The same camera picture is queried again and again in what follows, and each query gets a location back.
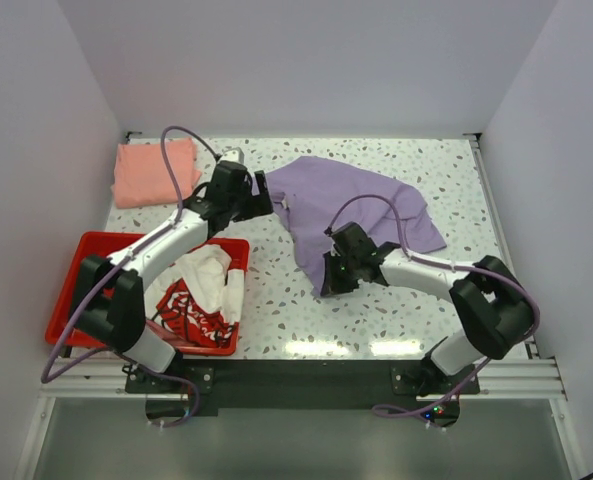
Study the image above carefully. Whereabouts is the purple t shirt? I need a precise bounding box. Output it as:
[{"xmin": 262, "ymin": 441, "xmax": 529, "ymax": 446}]
[{"xmin": 266, "ymin": 156, "xmax": 446, "ymax": 297}]

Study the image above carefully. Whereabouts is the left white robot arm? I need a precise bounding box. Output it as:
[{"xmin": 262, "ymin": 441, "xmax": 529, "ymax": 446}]
[{"xmin": 59, "ymin": 160, "xmax": 273, "ymax": 392}]

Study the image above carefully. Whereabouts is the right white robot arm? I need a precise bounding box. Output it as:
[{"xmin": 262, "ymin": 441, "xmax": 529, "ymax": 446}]
[{"xmin": 321, "ymin": 222, "xmax": 540, "ymax": 395}]

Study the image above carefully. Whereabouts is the folded salmon pink t shirt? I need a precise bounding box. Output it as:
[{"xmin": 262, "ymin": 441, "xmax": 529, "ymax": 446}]
[{"xmin": 111, "ymin": 138, "xmax": 202, "ymax": 209}]

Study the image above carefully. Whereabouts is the white and red t shirt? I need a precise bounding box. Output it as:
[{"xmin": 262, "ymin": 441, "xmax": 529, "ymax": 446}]
[{"xmin": 145, "ymin": 238, "xmax": 250, "ymax": 356}]

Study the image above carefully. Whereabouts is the red plastic tray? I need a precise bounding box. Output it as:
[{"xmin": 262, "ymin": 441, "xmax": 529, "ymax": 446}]
[{"xmin": 44, "ymin": 231, "xmax": 239, "ymax": 356}]

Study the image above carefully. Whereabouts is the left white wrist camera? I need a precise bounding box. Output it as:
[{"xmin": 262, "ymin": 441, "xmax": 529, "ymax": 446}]
[{"xmin": 219, "ymin": 147, "xmax": 245, "ymax": 165}]

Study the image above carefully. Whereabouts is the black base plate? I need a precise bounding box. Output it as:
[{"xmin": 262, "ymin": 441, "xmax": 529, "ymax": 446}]
[{"xmin": 122, "ymin": 358, "xmax": 480, "ymax": 419}]

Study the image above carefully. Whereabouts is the aluminium frame rail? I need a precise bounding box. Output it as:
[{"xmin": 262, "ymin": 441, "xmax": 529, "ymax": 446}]
[{"xmin": 38, "ymin": 357, "xmax": 142, "ymax": 399}]

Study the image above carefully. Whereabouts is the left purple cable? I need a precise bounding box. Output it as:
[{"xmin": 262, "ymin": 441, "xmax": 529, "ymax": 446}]
[{"xmin": 40, "ymin": 125, "xmax": 227, "ymax": 429}]

